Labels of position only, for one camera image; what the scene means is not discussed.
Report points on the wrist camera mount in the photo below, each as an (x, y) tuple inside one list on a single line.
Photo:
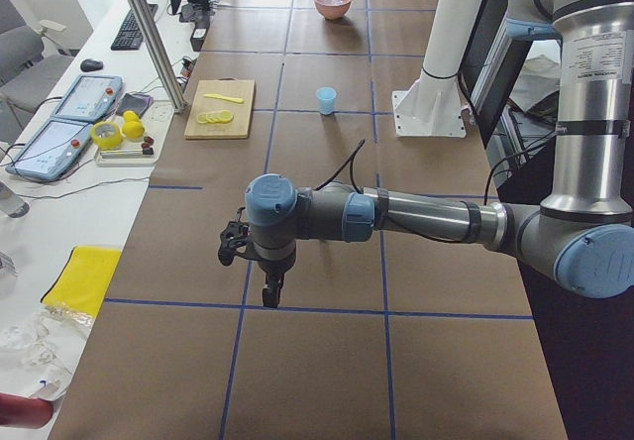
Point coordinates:
[(236, 241)]

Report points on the grey office chair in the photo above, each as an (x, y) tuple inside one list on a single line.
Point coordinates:
[(27, 76)]

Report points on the bamboo cutting board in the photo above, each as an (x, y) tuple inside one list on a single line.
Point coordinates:
[(239, 127)]

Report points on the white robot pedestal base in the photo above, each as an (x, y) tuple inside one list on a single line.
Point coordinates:
[(432, 106)]

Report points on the yellow cloth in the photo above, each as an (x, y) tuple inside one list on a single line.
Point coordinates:
[(82, 284)]

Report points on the purple wallet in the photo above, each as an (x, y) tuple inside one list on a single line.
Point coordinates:
[(139, 103)]

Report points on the yellow tape roll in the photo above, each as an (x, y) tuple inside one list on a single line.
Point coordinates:
[(107, 136)]

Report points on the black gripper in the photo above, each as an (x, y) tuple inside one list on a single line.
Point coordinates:
[(273, 270)]

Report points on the black computer mouse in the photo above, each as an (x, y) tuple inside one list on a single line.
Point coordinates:
[(90, 65)]

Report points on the aluminium frame post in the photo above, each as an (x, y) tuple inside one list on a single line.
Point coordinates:
[(158, 54)]

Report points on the light blue plastic cup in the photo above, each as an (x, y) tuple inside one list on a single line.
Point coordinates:
[(326, 97)]

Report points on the lemon slice top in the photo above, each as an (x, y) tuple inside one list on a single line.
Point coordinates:
[(227, 116)]

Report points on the yellow plastic knife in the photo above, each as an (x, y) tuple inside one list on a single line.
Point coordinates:
[(221, 97)]

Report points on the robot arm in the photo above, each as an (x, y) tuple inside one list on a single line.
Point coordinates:
[(580, 236)]

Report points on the white tray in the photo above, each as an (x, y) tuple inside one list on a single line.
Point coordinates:
[(129, 154)]

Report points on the teach pendant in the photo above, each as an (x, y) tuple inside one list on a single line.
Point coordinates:
[(89, 98), (52, 151)]

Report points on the yellow lemon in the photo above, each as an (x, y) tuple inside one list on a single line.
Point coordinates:
[(133, 128)]

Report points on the teach pendant far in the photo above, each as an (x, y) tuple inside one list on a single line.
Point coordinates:
[(89, 98)]

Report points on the black keyboard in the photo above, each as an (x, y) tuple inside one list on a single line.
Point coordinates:
[(129, 36)]

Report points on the clear plastic bag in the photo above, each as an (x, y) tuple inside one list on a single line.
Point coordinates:
[(39, 356)]

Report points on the pink bowl of ice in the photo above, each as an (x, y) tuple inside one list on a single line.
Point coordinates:
[(332, 9)]

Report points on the teach pendant near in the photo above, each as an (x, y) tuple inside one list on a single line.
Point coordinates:
[(52, 151)]

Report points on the red bottle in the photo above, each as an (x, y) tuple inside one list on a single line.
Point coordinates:
[(24, 412)]

